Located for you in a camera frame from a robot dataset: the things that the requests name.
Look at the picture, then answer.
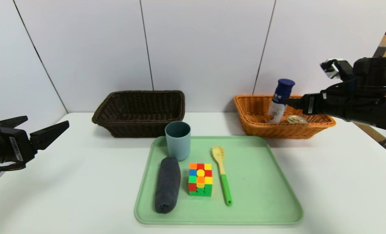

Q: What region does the yellow pasta spoon green handle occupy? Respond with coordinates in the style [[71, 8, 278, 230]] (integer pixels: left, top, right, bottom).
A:
[[211, 145, 233, 206]]

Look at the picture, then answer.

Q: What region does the colourful puzzle cube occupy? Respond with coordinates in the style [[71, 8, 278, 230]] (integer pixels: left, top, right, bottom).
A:
[[188, 163, 213, 197]]

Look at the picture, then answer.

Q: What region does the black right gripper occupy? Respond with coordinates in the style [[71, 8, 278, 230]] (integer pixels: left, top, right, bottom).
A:
[[282, 83, 347, 120]]

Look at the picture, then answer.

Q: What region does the light green plastic tray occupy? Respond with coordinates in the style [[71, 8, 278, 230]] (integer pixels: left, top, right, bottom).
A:
[[134, 136, 304, 225]]

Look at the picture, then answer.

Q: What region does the dark brown wicker basket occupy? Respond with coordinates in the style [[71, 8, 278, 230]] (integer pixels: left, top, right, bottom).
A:
[[91, 90, 186, 138]]

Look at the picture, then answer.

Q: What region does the orange wicker basket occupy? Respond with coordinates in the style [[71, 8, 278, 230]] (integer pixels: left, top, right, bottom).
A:
[[233, 95, 336, 139]]

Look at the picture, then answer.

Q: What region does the tin can gold lid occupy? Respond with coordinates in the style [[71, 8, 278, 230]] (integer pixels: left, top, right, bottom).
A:
[[286, 115, 308, 124]]

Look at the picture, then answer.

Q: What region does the dark grey rolled towel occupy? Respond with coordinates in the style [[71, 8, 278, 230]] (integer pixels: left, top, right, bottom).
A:
[[154, 156, 181, 214]]

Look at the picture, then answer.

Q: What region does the white bottle blue cap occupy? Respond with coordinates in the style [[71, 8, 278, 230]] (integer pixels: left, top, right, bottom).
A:
[[267, 79, 295, 124]]

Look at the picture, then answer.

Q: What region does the blue-grey plastic cup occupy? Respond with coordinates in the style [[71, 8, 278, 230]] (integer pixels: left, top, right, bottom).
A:
[[165, 121, 191, 162]]

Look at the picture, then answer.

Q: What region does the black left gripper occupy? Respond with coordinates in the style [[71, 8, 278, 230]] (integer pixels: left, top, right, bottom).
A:
[[0, 115, 70, 168]]

